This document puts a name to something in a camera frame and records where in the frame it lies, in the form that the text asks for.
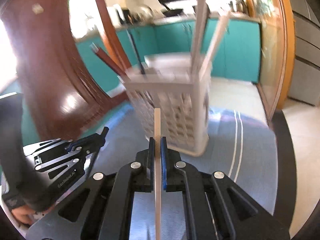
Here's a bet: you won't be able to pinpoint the beige chopstick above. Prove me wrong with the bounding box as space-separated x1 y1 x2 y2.
154 108 162 240

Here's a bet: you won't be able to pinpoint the reddish brown chopstick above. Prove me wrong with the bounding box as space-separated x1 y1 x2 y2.
90 43 126 76

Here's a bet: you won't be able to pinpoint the black chopstick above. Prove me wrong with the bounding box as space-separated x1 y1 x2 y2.
126 29 145 75

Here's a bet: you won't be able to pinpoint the white textured chopstick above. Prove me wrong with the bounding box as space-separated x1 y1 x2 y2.
200 11 231 75
190 0 208 74

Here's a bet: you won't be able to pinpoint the teal kitchen cabinets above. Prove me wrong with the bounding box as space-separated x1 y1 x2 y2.
0 17 262 145

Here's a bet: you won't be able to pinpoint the person left hand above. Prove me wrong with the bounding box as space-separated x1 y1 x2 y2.
11 205 55 225

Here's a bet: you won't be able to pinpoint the carved wooden chair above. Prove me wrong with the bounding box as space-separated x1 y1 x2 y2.
1 0 128 140

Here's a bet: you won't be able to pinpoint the blue striped towel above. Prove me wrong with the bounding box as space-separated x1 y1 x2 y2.
82 102 279 240

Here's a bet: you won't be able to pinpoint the white plastic utensil basket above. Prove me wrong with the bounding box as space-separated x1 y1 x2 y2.
120 53 212 157

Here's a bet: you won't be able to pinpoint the grey drawer cabinet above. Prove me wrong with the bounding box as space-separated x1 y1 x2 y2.
289 0 319 106

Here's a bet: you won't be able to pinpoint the wooden glass door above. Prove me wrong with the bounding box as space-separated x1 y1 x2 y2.
246 0 296 121

